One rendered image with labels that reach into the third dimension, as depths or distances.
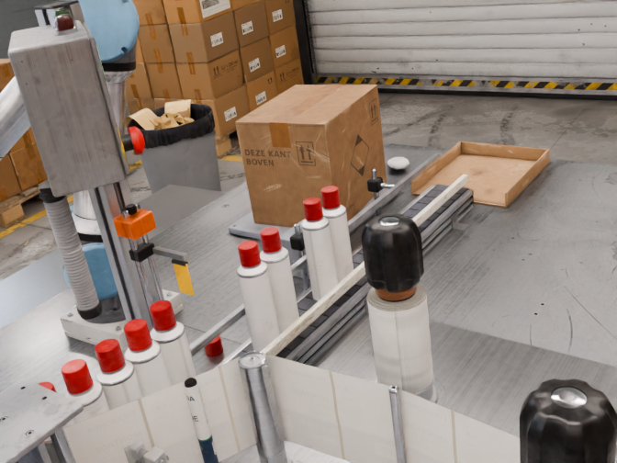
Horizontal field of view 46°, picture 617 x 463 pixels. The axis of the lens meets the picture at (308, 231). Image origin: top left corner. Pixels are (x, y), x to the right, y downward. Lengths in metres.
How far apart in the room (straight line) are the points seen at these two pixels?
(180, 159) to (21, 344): 2.20
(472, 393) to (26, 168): 3.92
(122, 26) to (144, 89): 4.06
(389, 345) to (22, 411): 0.49
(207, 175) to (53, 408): 3.02
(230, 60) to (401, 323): 4.11
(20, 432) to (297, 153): 1.04
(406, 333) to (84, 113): 0.52
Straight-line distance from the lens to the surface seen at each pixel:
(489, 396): 1.14
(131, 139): 0.98
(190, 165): 3.72
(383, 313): 1.01
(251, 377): 0.94
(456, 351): 1.23
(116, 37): 1.20
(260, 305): 1.22
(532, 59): 5.39
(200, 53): 4.82
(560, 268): 1.56
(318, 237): 1.32
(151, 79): 5.19
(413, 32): 5.67
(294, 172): 1.70
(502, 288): 1.49
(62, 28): 0.97
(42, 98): 0.95
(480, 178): 1.98
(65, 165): 0.97
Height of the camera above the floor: 1.60
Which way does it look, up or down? 26 degrees down
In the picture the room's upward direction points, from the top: 9 degrees counter-clockwise
